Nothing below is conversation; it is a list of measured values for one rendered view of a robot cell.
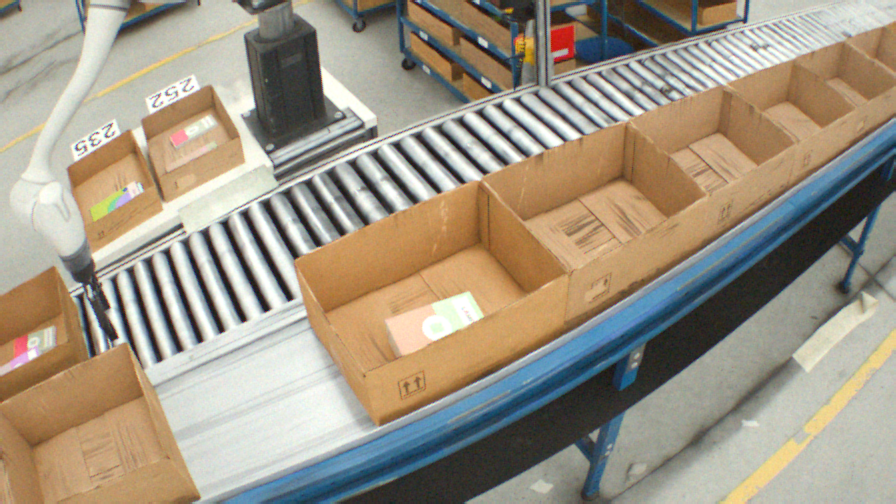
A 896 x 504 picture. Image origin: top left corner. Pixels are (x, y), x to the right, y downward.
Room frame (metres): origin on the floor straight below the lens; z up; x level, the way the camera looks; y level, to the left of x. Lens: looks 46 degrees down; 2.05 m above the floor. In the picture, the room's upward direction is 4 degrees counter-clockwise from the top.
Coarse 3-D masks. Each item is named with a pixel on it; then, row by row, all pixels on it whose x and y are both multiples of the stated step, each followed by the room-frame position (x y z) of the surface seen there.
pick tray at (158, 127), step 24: (192, 96) 1.97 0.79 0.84; (216, 96) 1.93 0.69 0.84; (144, 120) 1.88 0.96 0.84; (168, 120) 1.92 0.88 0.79; (192, 120) 1.94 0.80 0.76; (216, 120) 1.91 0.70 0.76; (168, 144) 1.83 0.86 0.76; (192, 144) 1.80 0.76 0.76; (240, 144) 1.67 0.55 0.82; (192, 168) 1.59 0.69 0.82; (216, 168) 1.63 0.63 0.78; (168, 192) 1.55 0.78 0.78
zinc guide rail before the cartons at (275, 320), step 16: (288, 304) 1.02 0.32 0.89; (256, 320) 0.98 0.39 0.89; (272, 320) 0.98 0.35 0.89; (288, 320) 0.98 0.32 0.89; (224, 336) 0.94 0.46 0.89; (240, 336) 0.94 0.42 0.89; (256, 336) 0.94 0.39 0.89; (192, 352) 0.90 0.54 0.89; (208, 352) 0.90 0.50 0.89; (224, 352) 0.90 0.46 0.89; (160, 368) 0.86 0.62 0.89; (176, 368) 0.86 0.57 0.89; (192, 368) 0.86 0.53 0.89; (160, 384) 0.82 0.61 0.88
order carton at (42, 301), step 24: (24, 288) 1.10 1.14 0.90; (48, 288) 1.13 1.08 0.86; (0, 312) 1.05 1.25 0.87; (24, 312) 1.08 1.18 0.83; (48, 312) 1.12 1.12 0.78; (72, 312) 1.08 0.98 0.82; (0, 336) 1.02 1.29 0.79; (72, 336) 0.95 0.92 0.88; (0, 360) 0.96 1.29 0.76; (48, 360) 0.87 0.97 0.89; (72, 360) 0.90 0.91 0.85; (0, 384) 0.78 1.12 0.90; (24, 384) 0.81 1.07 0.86
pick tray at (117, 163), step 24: (120, 144) 1.80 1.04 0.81; (72, 168) 1.70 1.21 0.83; (96, 168) 1.74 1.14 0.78; (120, 168) 1.74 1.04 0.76; (144, 168) 1.70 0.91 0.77; (72, 192) 1.55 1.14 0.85; (96, 192) 1.64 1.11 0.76; (144, 192) 1.49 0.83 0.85; (120, 216) 1.44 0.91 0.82; (144, 216) 1.48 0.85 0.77; (96, 240) 1.38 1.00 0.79
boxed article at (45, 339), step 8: (48, 328) 1.07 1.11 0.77; (24, 336) 1.04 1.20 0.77; (32, 336) 1.04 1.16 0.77; (40, 336) 1.04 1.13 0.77; (48, 336) 1.04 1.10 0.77; (16, 344) 1.01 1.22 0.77; (24, 344) 1.01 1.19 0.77; (32, 344) 1.01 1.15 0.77; (40, 344) 1.01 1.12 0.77; (48, 344) 1.01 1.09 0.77; (16, 352) 0.98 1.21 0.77; (24, 352) 0.98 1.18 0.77
